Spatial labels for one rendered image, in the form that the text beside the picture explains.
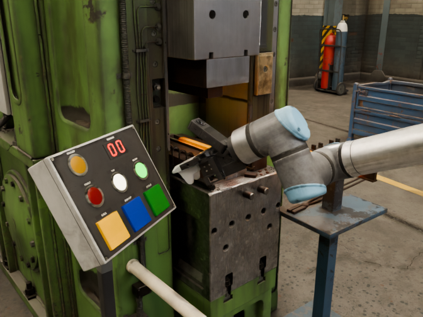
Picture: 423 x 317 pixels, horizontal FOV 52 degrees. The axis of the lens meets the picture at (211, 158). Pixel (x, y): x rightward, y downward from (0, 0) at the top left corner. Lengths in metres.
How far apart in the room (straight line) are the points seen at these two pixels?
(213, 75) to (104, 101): 0.37
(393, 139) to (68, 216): 0.75
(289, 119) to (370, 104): 4.48
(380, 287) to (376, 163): 1.82
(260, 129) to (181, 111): 1.06
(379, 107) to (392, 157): 4.36
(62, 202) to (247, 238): 0.87
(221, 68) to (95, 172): 0.61
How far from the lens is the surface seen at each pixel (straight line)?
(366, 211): 2.00
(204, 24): 1.45
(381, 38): 10.69
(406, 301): 2.74
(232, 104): 1.91
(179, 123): 2.03
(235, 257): 1.72
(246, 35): 1.57
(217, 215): 1.56
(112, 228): 1.09
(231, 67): 1.54
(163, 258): 1.76
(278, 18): 1.90
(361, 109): 5.47
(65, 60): 1.77
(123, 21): 1.42
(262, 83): 1.83
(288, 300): 2.56
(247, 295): 1.88
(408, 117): 5.19
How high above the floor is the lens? 1.51
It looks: 19 degrees down
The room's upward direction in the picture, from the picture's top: straight up
